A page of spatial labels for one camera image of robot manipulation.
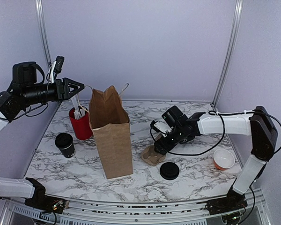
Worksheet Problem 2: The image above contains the black plastic cup lid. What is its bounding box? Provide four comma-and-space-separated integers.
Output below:
55, 133, 73, 149

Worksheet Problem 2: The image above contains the front aluminium rail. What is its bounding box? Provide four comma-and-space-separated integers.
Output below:
0, 189, 271, 225

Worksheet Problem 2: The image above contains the brown paper bag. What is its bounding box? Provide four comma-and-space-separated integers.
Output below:
85, 85, 133, 179

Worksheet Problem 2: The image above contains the right aluminium frame post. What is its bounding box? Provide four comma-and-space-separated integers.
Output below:
211, 0, 244, 107

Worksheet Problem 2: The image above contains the orange white bowl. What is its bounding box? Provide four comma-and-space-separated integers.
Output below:
213, 149, 235, 170

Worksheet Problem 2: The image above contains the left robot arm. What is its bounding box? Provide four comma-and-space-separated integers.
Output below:
0, 57, 84, 214

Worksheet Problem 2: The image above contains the left aluminium frame post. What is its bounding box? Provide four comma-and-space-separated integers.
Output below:
35, 0, 62, 104

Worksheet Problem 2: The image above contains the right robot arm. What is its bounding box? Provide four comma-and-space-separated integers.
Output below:
150, 106, 280, 215

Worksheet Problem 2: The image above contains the white sachet in holder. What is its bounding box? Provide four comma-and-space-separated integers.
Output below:
79, 106, 88, 117

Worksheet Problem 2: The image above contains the red cylindrical holder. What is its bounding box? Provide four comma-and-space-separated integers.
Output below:
68, 108, 93, 140

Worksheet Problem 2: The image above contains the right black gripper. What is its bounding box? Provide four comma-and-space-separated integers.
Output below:
154, 126, 186, 155

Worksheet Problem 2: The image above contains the aluminium frame post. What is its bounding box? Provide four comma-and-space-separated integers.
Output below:
211, 0, 244, 107
35, 0, 62, 104

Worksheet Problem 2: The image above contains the black paper coffee cup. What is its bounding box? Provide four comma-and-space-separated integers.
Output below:
55, 133, 75, 158

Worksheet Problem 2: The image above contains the cardboard cup carrier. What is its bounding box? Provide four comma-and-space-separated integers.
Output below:
141, 145, 166, 166

